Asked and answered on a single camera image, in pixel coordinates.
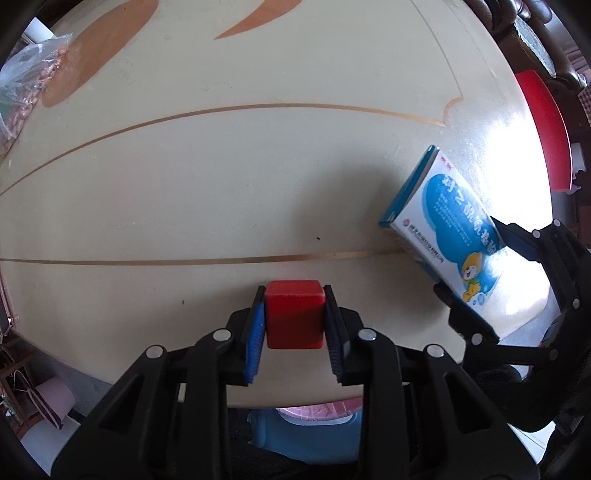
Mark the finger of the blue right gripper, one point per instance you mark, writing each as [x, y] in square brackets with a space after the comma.
[518, 239]
[463, 319]

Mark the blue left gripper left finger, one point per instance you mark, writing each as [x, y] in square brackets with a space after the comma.
[253, 335]

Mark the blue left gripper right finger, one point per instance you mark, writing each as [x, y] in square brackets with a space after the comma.
[336, 337]

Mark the small red cube box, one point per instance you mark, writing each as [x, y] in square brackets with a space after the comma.
[294, 310]

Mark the blue white medicine box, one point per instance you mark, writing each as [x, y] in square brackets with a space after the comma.
[444, 222]

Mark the pink lined trash bin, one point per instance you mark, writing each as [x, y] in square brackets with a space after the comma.
[324, 412]

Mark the blue plastic container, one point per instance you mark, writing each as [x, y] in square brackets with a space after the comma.
[312, 442]

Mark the red plastic stool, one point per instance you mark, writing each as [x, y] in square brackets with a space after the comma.
[551, 130]

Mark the teal armchair seat cover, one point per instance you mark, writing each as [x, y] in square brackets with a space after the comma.
[534, 45]

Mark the brown leather armchair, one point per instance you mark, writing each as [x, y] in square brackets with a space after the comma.
[498, 17]

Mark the plastic bag of peanuts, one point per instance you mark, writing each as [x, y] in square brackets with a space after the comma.
[24, 78]

